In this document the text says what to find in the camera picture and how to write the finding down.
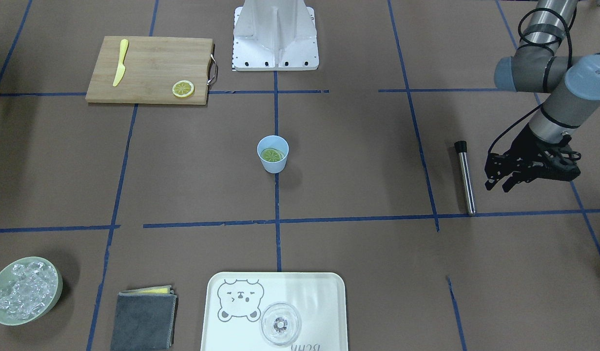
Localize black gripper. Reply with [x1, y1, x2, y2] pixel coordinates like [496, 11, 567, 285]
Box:
[484, 123, 582, 193]

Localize steel muddler black tip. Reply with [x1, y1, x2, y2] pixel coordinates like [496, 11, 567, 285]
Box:
[454, 140, 477, 217]

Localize picked lemon slice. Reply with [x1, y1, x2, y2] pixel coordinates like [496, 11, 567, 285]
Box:
[260, 148, 286, 163]

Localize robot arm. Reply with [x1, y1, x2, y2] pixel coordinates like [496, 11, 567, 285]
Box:
[484, 0, 600, 193]

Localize light blue paper cup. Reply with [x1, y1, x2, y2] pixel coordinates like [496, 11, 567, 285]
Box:
[256, 135, 290, 174]

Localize white bear serving tray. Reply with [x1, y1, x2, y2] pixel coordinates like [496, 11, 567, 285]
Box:
[200, 273, 349, 351]

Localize wooden cutting board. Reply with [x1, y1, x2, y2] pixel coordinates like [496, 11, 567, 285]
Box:
[85, 36, 216, 106]

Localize grey folded cloth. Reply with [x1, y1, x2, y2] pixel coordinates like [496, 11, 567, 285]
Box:
[110, 285, 177, 351]

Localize yellow plastic knife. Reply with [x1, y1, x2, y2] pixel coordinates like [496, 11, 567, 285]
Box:
[112, 39, 130, 87]

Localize green bowl of ice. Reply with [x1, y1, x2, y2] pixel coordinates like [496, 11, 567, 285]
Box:
[0, 257, 63, 326]

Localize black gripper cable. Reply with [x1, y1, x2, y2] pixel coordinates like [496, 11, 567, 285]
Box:
[489, 0, 581, 156]

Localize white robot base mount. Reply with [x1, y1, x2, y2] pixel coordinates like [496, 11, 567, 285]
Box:
[232, 0, 320, 71]

